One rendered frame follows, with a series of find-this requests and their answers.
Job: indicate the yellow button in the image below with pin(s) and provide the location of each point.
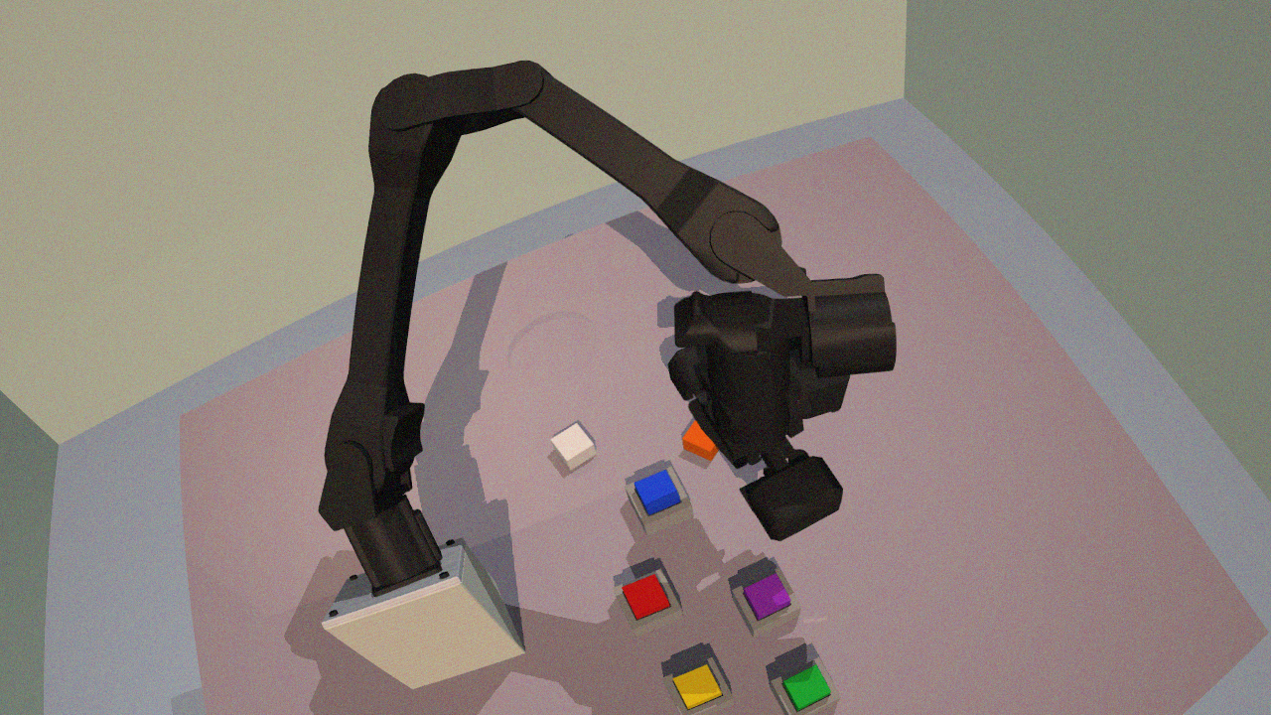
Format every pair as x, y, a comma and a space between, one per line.
699, 689

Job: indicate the red button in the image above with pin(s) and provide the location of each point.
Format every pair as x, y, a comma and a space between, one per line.
648, 603

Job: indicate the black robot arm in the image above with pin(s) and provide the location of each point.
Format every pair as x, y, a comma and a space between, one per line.
838, 328

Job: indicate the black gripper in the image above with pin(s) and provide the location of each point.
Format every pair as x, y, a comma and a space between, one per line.
793, 494

